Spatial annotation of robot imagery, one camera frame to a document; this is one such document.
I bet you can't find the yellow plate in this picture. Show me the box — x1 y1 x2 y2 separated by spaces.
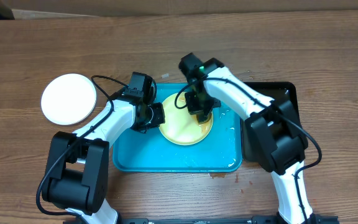
159 93 213 146

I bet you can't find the white plate mint rim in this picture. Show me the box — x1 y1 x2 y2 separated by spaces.
40 73 97 126

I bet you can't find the green yellow sponge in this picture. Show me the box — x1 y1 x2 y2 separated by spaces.
198 116 213 125

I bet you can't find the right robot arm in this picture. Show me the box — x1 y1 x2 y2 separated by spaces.
178 54 313 223

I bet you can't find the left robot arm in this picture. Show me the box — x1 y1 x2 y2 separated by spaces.
36 90 164 223

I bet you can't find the blue plastic tray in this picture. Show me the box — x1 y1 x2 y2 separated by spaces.
112 83 244 173

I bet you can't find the black water tray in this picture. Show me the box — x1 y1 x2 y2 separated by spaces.
239 81 301 163

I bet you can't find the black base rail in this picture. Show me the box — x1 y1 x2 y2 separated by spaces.
62 215 341 224

